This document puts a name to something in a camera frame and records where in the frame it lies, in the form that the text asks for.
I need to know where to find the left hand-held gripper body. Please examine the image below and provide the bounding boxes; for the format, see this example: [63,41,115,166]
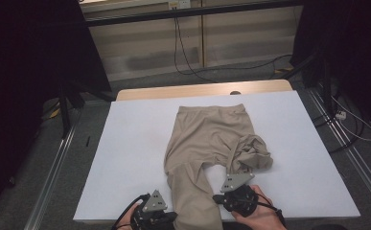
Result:
[130,189,169,230]

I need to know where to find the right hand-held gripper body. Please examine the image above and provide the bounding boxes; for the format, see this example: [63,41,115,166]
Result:
[220,172,260,219]

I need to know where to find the beige pants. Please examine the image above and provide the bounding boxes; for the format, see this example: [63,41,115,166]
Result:
[163,103,274,230]

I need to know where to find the person's left hand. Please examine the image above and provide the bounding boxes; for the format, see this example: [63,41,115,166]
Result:
[118,203,140,230]

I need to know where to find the person's right hand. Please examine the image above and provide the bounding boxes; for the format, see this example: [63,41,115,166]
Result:
[231,184,289,230]

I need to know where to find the white table mat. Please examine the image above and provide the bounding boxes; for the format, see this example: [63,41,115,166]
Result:
[72,90,361,224]

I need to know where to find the wooden table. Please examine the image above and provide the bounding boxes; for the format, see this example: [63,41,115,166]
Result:
[115,79,294,103]

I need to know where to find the black metal stand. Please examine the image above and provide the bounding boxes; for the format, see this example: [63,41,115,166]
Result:
[58,85,114,139]
[279,52,335,113]

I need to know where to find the black horizontal bar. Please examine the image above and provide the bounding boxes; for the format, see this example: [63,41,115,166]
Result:
[83,0,304,29]

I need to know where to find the black curtain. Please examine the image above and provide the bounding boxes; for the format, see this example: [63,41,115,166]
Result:
[290,0,371,132]
[0,0,112,221]

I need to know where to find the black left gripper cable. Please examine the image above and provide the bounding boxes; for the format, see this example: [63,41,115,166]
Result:
[110,193,151,230]

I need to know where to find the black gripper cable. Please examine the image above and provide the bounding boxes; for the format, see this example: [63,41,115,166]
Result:
[110,193,151,230]
[254,191,287,226]

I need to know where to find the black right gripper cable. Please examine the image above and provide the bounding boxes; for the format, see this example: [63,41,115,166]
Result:
[254,191,287,226]

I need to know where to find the aluminium floor rail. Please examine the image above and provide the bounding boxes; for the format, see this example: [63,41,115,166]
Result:
[23,124,78,230]
[307,88,371,210]

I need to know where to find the black floor cables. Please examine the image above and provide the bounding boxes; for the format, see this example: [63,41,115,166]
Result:
[312,92,367,155]

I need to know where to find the black wall cable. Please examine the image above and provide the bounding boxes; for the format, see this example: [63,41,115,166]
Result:
[173,8,294,78]
[175,17,219,83]

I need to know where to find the white floor cable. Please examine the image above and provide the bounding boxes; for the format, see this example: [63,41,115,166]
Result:
[330,95,371,143]

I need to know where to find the white wall socket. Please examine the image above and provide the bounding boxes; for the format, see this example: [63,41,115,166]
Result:
[168,0,192,11]

